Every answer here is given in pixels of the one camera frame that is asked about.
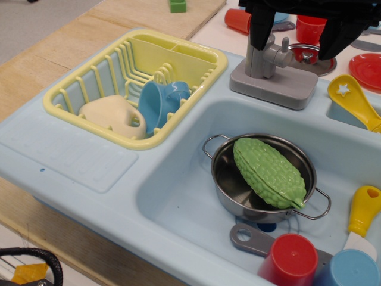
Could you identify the steel pot lid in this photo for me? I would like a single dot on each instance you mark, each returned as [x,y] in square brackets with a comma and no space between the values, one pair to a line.
[305,57]

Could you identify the yellow tape piece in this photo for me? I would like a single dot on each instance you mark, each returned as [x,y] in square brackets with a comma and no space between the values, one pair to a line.
[29,273]

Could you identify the green bitter melon toy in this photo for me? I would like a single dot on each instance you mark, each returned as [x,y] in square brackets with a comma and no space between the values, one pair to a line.
[270,175]

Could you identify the red cup top right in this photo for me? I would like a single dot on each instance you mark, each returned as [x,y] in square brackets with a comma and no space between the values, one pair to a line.
[309,29]

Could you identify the yellow dish rack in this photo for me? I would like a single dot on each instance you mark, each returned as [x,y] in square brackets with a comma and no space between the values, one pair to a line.
[140,89]

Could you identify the green toy block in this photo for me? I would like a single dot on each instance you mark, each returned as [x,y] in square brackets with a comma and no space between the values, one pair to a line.
[177,6]

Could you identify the cream toy cup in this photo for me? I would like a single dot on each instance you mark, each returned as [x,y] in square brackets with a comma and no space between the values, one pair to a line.
[113,112]

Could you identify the light blue toy sink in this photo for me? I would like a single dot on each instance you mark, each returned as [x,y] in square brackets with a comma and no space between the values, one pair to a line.
[147,212]

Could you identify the grey utensil far right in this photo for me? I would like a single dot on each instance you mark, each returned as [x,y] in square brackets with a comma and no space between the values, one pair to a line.
[366,46]

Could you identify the grey toy faucet with lever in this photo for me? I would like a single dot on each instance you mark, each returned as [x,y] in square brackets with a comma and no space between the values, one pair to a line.
[266,75]

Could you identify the yellow star spoon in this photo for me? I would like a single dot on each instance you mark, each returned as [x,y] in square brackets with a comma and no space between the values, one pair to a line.
[346,92]

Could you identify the red plate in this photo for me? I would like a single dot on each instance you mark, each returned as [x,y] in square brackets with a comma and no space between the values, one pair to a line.
[365,68]

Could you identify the red cup in sink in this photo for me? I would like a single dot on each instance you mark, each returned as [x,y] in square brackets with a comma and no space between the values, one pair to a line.
[292,260]

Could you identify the blue cup in sink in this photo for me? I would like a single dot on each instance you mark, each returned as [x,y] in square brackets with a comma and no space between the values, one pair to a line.
[349,267]

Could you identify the red cup top left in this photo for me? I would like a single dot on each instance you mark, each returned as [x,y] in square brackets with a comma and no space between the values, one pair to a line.
[238,19]

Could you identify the yellow handled toy knife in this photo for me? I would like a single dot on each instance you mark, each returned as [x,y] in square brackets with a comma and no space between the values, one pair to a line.
[365,206]

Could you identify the grey toy utensil handle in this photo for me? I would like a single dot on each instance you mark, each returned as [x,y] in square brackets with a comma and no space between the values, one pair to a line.
[250,239]

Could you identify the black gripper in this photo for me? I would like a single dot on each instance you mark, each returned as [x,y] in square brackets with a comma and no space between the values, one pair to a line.
[337,33]

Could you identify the blue toy cup in rack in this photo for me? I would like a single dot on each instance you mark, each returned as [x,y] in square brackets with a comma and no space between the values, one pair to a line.
[157,100]

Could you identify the grey utensil behind faucet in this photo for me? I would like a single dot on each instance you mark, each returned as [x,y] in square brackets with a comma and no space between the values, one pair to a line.
[283,26]

